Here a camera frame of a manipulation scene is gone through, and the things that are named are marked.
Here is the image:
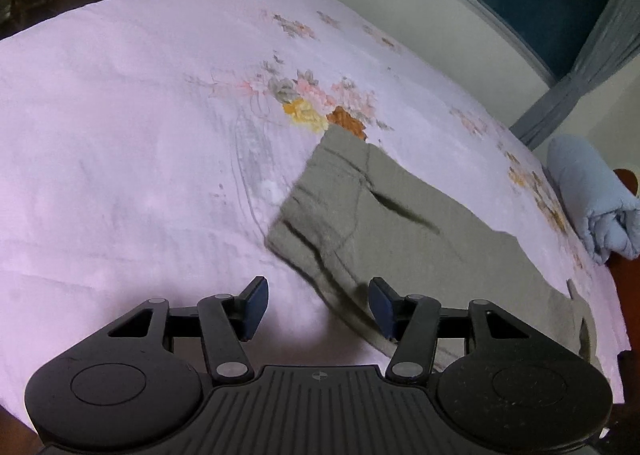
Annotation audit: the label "wooden bed frame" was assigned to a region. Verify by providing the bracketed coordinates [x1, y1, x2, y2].
[602, 168, 640, 431]

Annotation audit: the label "pink floral bed sheet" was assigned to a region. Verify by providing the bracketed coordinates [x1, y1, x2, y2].
[0, 0, 632, 438]

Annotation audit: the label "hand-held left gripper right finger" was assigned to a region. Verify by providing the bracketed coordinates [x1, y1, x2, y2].
[368, 277, 536, 383]

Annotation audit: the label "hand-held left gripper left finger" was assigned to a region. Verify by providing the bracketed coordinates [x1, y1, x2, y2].
[108, 276, 270, 384]

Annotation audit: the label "grey curtain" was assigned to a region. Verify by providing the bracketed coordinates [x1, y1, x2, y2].
[509, 0, 640, 151]

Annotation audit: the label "rolled light blue blanket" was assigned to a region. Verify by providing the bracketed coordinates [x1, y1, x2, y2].
[547, 134, 640, 266]

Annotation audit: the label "olive green pants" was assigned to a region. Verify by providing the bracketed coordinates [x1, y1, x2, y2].
[267, 127, 605, 372]

